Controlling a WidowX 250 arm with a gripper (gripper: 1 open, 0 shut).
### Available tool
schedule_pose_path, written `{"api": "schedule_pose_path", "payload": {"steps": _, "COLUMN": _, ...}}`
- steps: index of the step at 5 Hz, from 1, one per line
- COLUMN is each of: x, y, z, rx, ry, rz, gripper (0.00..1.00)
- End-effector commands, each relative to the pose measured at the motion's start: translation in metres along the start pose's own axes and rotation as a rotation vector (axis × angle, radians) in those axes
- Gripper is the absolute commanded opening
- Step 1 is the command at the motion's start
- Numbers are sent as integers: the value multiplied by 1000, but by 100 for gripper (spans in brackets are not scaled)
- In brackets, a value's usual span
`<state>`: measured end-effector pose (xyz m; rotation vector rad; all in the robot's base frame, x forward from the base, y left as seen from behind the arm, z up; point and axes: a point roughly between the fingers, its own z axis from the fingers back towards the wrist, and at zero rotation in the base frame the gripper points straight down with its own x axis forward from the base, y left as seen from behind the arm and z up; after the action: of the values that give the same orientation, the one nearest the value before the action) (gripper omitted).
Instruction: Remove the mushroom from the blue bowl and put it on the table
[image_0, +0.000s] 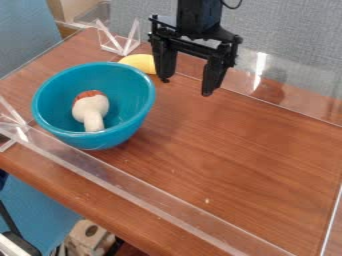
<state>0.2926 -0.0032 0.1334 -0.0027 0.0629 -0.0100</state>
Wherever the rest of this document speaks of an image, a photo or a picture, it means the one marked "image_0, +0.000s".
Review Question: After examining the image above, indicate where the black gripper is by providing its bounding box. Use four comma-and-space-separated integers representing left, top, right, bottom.
148, 13, 243, 96

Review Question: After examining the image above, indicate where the blue plastic bowl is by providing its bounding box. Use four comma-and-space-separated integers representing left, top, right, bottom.
30, 62, 156, 150

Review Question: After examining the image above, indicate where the white red toy mushroom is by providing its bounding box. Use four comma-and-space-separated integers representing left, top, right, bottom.
72, 90, 109, 132

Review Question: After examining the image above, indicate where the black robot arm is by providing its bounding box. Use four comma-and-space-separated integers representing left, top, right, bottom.
148, 0, 243, 96

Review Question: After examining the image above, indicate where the yellow toy banana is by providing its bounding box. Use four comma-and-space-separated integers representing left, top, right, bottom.
119, 54, 156, 75

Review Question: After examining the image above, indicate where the rear clear acrylic barrier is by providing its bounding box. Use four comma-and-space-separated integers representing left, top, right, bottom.
175, 46, 342, 128

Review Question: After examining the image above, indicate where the clear acrylic barrier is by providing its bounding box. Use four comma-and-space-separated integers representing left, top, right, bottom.
175, 46, 342, 128
0, 123, 295, 256

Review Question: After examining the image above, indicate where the front clear acrylic barrier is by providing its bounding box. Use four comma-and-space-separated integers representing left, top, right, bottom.
0, 123, 295, 256

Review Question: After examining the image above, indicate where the beige block with hole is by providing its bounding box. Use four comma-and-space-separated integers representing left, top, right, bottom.
65, 219, 116, 256

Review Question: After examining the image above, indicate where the black cable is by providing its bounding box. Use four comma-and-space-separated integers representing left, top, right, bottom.
220, 0, 244, 10

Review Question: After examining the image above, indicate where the clear acrylic triangular bracket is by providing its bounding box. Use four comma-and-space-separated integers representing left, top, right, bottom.
95, 19, 141, 56

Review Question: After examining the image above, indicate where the left clear acrylic bracket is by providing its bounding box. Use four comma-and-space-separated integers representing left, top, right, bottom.
0, 96, 28, 153

